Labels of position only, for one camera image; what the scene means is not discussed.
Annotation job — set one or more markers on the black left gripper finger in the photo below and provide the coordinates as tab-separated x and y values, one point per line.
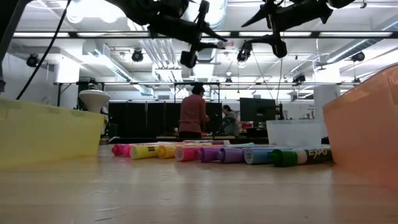
214	33
208	46

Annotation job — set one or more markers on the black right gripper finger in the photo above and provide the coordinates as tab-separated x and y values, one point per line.
258	15
261	40

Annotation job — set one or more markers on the red Expo marker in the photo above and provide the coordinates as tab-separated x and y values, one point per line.
208	142

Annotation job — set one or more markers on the teal highlighter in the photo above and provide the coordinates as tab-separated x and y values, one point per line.
242	145

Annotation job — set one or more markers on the purple highlighter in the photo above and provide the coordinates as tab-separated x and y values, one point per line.
230	155
209	154

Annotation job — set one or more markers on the golden yellow highlighter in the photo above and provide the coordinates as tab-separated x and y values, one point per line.
166	152

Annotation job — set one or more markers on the green Expo marker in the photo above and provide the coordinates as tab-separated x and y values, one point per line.
298	156

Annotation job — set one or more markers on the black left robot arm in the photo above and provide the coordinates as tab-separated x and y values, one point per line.
146	14

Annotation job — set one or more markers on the white LED light bar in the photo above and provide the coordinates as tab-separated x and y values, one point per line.
292	34
356	34
109	34
222	33
40	34

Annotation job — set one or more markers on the black ceiling spotlight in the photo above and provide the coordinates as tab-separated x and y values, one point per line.
137	56
299	78
32	60
358	56
244	53

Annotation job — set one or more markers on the black monitor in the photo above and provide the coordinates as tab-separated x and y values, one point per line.
257	109

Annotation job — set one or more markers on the person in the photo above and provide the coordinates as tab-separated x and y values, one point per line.
230	123
192	115

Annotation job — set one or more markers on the white pillar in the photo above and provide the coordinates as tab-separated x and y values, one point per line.
326	102

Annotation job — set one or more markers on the clear plastic bin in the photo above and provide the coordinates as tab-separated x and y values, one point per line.
295	133

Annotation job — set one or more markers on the black partition curtain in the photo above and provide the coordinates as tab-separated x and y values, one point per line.
140	119

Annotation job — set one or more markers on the white bulb table lamp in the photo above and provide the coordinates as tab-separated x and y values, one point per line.
94	99

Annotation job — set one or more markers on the orange translucent plastic bin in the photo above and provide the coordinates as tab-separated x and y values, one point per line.
367	130

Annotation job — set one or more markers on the yellow translucent plastic bin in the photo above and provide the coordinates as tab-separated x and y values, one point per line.
46	137

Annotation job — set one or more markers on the silver ceiling air duct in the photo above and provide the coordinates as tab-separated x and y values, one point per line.
219	15

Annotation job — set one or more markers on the black overhead frame beam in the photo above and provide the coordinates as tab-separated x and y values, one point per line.
314	34

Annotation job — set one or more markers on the black aluminium table frame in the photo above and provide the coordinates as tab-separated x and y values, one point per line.
140	140

